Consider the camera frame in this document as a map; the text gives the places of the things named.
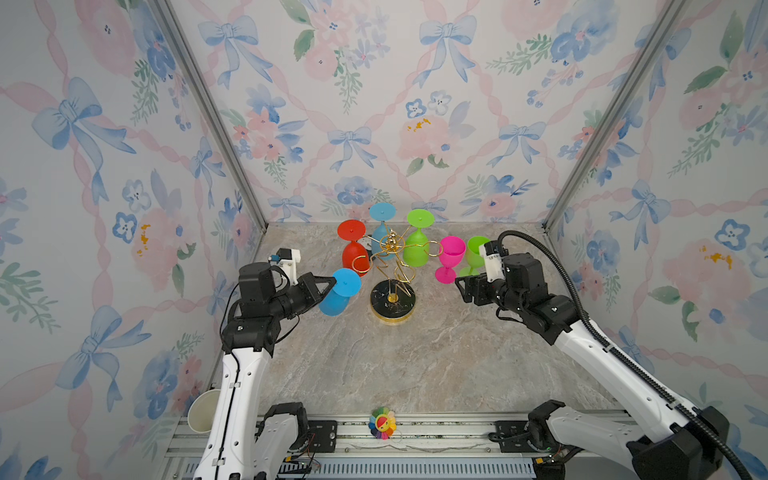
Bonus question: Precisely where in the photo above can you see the light blue wine glass back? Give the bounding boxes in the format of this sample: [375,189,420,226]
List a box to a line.
[369,202,396,255]

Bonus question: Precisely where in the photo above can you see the magenta wine glass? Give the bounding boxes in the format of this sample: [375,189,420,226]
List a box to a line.
[435,236,466,284]

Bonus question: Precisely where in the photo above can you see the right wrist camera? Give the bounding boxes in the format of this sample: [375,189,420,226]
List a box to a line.
[478,240,505,283]

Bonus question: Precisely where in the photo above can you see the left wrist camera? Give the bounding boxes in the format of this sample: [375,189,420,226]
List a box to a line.
[268,247,301,285]

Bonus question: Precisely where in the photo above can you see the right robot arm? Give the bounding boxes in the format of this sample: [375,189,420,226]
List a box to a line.
[455,253,730,479]

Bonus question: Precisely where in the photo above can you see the white paper cup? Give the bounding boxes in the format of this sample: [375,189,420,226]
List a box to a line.
[187,389,221,434]

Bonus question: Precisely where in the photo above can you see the red wine glass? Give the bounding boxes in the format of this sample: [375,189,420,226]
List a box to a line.
[337,219,370,276]

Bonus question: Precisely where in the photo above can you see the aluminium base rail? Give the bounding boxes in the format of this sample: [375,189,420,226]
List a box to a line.
[152,410,679,480]

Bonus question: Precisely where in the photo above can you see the rainbow flower toy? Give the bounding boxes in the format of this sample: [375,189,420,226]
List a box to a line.
[368,407,397,441]

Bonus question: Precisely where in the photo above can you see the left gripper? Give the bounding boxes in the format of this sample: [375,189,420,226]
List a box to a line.
[269,274,335,323]

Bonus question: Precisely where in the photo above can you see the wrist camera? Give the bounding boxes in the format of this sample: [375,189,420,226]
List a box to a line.
[268,247,301,285]
[478,240,505,283]

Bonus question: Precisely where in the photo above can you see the gold wine glass rack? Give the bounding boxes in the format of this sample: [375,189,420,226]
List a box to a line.
[368,226,442,325]

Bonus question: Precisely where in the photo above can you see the black corrugated cable hose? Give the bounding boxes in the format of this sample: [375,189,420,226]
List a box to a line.
[496,229,754,480]

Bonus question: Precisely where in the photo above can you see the blue wine glass front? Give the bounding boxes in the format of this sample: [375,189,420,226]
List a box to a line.
[319,268,362,317]

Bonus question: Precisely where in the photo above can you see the green wine glass back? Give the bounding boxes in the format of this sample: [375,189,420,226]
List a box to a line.
[403,209,435,268]

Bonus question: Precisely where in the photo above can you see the green wine glass front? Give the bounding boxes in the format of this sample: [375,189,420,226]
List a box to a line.
[459,236,490,277]

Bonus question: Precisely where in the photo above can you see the green wine glass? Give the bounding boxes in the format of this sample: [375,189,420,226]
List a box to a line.
[403,209,435,268]
[459,236,490,277]

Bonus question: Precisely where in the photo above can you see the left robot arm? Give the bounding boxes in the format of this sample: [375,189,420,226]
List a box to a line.
[193,262,337,479]

